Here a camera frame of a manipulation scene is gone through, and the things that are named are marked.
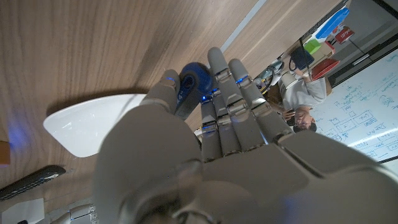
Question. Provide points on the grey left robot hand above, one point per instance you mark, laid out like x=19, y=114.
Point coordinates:
x=242, y=180

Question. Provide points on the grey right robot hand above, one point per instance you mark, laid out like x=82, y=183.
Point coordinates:
x=77, y=216

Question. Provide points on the black TV remote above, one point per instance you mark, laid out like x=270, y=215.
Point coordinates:
x=31, y=180

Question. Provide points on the white square plate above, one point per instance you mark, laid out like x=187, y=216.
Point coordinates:
x=87, y=127

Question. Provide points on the white paper cube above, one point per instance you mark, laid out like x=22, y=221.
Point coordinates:
x=21, y=211

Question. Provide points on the seated person in grey shirt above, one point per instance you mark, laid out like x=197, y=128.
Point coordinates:
x=304, y=90

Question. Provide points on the dark blue mug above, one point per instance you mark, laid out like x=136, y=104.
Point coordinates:
x=300, y=59

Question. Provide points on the red bowl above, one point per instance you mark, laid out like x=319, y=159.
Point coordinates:
x=325, y=67

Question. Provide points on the whiteboard with writing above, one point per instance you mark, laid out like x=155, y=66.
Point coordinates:
x=367, y=109

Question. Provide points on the beige small box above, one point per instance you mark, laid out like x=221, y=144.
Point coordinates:
x=327, y=49

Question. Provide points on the grey tape strip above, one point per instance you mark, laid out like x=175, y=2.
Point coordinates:
x=245, y=21

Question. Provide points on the blue flat plastic item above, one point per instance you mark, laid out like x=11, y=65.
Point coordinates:
x=332, y=21

